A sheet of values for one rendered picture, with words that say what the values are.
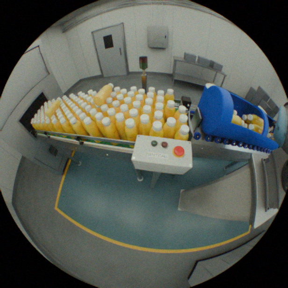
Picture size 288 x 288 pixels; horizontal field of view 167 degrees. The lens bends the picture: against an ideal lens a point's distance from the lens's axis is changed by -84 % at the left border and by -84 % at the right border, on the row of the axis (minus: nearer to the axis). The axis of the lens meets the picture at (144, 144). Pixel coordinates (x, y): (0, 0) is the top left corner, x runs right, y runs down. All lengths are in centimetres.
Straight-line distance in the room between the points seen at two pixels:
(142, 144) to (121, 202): 118
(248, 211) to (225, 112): 45
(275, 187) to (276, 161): 11
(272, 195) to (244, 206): 15
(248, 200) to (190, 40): 383
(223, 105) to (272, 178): 40
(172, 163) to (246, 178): 38
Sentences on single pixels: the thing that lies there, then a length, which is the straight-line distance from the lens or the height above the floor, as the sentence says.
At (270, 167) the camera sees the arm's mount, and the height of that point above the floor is 119.
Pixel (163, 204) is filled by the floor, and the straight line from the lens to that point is 141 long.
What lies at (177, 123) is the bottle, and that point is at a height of 105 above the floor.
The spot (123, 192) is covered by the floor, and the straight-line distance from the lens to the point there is 143.
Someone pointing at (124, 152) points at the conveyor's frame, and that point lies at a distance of 57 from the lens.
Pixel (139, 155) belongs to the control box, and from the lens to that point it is 32.
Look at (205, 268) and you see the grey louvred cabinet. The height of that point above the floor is 33.
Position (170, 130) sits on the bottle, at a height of 105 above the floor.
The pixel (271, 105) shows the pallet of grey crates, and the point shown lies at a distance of 438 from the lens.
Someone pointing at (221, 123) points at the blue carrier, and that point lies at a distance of 50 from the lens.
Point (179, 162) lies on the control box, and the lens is 33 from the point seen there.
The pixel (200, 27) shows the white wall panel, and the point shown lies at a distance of 397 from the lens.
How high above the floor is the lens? 139
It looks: 59 degrees down
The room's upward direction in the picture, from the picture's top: 4 degrees counter-clockwise
